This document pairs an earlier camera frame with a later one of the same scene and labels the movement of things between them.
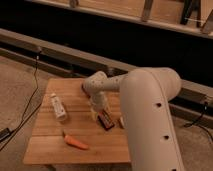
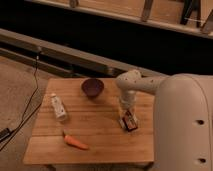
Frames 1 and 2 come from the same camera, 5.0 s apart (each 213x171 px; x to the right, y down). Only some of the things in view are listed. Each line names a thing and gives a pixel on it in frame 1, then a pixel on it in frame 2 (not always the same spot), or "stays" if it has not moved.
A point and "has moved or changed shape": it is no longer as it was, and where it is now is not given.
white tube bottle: (58, 107) stays
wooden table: (47, 144) stays
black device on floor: (4, 133) stays
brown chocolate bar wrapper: (105, 121) has moved or changed shape
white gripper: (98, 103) to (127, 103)
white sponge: (122, 122) stays
